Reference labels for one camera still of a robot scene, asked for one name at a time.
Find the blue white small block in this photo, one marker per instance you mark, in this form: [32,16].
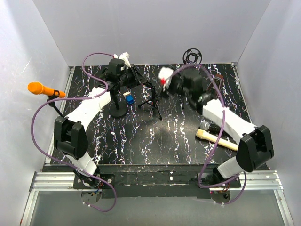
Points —
[128,97]

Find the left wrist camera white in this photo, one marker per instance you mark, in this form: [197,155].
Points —
[125,57]

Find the teal microphone tripod stand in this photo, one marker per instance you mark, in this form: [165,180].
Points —
[153,101]

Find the orange microphone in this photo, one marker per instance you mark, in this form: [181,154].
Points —
[38,88]

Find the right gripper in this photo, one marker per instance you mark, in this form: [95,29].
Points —
[163,93]

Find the black silver-grille microphone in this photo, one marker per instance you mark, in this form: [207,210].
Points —
[208,126]

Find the cream microphone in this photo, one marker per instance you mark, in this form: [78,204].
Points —
[202,134]

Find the orange microphone stand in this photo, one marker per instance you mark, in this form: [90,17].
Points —
[55,106]

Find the round base microphone stand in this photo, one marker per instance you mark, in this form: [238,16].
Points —
[118,109]

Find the wooden metronome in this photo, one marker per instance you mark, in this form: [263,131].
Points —
[218,80]

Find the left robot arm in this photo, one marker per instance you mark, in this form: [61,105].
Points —
[70,131]

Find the shock mount tripod stand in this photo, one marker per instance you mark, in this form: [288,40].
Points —
[191,56]

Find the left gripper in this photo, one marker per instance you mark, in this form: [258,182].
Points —
[138,79]

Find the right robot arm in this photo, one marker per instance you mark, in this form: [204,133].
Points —
[255,146]

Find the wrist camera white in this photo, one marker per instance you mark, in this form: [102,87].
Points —
[125,57]
[165,76]

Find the black marble pattern mat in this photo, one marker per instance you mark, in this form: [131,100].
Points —
[140,137]

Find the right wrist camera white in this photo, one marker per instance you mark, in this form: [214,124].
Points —
[165,76]

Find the aluminium frame rail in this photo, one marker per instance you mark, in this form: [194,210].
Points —
[158,195]

